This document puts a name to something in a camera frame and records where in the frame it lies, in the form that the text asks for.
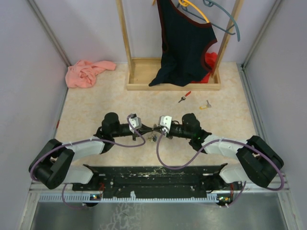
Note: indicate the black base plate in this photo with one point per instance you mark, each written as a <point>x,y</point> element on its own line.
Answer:
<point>156,182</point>

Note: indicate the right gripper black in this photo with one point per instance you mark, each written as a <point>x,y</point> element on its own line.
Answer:
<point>168,135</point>

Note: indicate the key with yellow tag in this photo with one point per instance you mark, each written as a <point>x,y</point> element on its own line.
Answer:
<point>206,106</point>

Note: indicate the key with red strap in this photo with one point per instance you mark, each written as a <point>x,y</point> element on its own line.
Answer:
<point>184,97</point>

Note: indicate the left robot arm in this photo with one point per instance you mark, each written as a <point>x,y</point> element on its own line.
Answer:
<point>53,165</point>

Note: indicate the dark navy tank top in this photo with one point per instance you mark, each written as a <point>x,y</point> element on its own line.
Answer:
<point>184,46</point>

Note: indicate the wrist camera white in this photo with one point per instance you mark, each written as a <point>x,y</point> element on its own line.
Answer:
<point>165,121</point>
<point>134,122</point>

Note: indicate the yellow hanger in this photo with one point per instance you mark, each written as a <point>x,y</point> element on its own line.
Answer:
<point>195,8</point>

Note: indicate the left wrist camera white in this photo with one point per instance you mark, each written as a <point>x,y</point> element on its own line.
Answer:
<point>134,122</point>

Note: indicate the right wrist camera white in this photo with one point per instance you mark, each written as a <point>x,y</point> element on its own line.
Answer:
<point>165,121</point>

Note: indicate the wooden clothes rack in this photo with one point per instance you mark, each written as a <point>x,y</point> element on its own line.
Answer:
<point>141,71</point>

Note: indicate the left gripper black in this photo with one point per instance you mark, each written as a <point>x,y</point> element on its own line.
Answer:
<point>145,129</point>

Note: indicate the red cloth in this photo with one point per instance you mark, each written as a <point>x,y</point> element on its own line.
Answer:
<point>210,59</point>

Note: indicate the large keyring with rings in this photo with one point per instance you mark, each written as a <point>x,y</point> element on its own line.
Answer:
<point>153,135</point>

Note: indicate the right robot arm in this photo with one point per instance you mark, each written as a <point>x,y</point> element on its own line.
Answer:
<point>257,161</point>

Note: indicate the grey-blue hanger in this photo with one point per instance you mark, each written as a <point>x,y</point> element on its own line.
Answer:
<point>221,17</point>

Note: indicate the pink cloth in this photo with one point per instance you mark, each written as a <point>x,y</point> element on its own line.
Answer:
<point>83,74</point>

